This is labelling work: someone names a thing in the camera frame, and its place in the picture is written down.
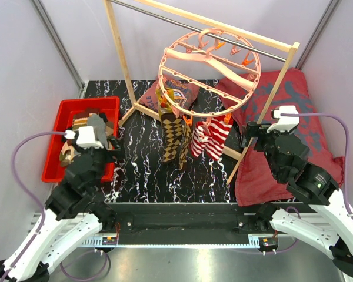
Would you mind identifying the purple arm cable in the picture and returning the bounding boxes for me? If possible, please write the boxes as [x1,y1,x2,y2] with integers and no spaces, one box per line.
[279,113,353,233]
[0,131,111,281]

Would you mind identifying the orange clothespin front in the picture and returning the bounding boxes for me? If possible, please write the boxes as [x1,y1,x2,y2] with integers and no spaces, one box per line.
[224,113,231,125]

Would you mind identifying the orange clothespin left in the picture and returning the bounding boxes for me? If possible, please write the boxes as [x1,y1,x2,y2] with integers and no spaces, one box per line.
[183,115,193,126]

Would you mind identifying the wooden drying rack frame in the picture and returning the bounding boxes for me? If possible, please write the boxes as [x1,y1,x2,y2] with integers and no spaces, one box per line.
[103,0,301,186]

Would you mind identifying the pink round clip hanger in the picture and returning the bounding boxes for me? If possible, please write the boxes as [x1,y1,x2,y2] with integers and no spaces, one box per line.
[158,28,261,118]

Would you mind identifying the folded pink printed shirt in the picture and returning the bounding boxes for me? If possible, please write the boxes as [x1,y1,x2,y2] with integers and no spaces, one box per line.
[139,75,201,113]

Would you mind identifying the orange clothespin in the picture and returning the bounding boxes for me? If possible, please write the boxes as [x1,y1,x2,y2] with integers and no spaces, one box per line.
[183,115,193,126]
[158,96,168,109]
[224,113,231,125]

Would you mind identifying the brown yellow argyle sock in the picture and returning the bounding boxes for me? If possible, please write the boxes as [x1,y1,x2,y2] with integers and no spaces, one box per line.
[161,112,183,163]

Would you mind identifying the red blue patterned cloth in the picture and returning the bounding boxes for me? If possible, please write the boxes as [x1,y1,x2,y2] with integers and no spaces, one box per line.
[232,68,344,206]

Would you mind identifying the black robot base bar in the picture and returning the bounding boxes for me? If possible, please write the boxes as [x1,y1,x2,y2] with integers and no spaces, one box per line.
[81,202,280,236]

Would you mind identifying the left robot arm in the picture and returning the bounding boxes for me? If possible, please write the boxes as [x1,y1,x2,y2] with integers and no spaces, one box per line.
[0,136,125,281]

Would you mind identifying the pink clothespin left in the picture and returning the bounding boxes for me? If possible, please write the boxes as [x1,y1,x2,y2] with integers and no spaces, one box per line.
[171,106,180,118]

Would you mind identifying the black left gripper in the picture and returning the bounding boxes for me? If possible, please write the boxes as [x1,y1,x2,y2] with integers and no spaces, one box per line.
[72,136,126,192]

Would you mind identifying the red plastic bin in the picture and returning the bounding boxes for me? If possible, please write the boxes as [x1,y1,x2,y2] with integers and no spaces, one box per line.
[41,96,120,183]

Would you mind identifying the red white striped sock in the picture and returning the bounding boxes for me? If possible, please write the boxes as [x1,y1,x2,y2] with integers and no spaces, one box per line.
[205,115,233,160]
[190,122,212,157]

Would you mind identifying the orange clothespin back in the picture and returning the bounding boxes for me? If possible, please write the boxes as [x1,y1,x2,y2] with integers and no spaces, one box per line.
[158,96,168,109]

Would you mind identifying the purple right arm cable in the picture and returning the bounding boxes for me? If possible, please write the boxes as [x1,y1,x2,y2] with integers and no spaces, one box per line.
[279,113,353,233]

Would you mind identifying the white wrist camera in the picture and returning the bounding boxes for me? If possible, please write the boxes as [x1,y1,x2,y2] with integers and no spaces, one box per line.
[64,126,104,149]
[267,105,299,133]

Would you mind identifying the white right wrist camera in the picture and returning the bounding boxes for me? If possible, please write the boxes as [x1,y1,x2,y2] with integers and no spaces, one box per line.
[267,105,299,133]

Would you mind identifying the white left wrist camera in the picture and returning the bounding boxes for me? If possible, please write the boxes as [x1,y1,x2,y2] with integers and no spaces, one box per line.
[64,126,104,149]

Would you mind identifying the grey sock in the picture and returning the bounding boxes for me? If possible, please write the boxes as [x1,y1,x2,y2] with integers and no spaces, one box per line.
[88,114,109,149]

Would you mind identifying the beige olive sock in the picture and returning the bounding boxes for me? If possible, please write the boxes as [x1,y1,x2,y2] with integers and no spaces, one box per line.
[59,142,76,167]

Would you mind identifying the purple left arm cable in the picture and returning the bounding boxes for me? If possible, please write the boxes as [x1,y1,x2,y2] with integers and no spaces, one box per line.
[0,131,111,281]

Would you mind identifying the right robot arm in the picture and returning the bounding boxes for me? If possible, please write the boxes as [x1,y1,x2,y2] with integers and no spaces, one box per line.
[241,122,353,278]

